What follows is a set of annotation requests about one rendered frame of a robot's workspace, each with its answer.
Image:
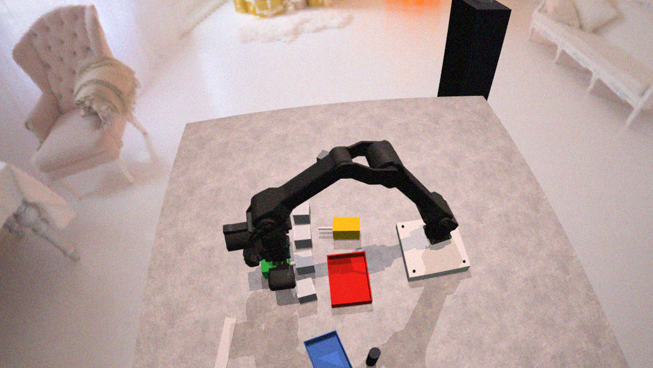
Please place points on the yellow block with grey metal pin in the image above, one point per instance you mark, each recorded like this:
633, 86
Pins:
344, 228

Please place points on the red tray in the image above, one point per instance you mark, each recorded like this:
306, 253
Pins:
349, 279

